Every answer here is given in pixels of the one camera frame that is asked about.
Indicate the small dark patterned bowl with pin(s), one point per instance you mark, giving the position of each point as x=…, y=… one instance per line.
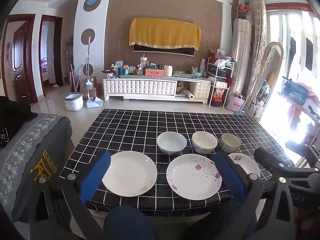
x=230, y=142

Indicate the person's leg in blue trousers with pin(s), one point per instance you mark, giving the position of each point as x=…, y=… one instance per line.
x=127, y=223

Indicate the white tower air conditioner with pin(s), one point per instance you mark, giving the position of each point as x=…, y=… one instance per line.
x=241, y=55

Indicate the brown wooden door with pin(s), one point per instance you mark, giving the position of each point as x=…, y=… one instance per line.
x=20, y=55

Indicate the pink bag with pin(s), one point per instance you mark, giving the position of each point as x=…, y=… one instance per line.
x=235, y=103

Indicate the white tufted television cabinet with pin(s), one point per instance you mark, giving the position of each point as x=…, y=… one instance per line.
x=140, y=86

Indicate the plain white plate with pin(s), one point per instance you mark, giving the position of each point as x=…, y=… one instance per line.
x=130, y=173

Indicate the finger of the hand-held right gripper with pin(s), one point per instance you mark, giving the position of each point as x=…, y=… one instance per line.
x=307, y=150
x=275, y=163

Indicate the brown door frame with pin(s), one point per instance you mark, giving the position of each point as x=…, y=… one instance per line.
x=60, y=55

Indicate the black cloth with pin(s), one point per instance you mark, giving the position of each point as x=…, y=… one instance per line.
x=12, y=117

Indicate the small white printed plate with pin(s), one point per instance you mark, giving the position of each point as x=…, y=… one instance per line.
x=246, y=165

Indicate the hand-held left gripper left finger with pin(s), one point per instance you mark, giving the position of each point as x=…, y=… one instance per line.
x=96, y=177

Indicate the blue plastic basket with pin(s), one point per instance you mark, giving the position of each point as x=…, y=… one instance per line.
x=295, y=91

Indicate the pink storage box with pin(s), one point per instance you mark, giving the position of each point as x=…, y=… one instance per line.
x=154, y=72

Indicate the white broom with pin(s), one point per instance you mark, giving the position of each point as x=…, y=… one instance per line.
x=88, y=85

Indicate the red flower vase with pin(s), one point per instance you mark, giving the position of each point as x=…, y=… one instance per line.
x=243, y=8

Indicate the arched patterned board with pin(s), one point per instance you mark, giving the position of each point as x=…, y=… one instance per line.
x=268, y=60

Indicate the beige patterned curtain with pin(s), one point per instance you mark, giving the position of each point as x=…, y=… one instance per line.
x=258, y=42

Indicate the white plate with pink petals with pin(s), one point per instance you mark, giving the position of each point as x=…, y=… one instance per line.
x=192, y=180

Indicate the white mop bucket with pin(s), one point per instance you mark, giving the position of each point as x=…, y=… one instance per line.
x=73, y=102

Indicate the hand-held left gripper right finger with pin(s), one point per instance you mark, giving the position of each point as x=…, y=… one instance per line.
x=231, y=177

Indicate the white paper roll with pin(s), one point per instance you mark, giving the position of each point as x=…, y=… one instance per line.
x=189, y=94

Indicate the yellow television cover cloth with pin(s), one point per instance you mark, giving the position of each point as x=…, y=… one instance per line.
x=165, y=32

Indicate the brown cardboard box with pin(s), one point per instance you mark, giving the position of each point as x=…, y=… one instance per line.
x=97, y=90

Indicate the black white grid tablecloth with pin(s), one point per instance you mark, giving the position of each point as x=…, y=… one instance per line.
x=140, y=125

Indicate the white bowl with pink print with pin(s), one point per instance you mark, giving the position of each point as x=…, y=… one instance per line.
x=171, y=141

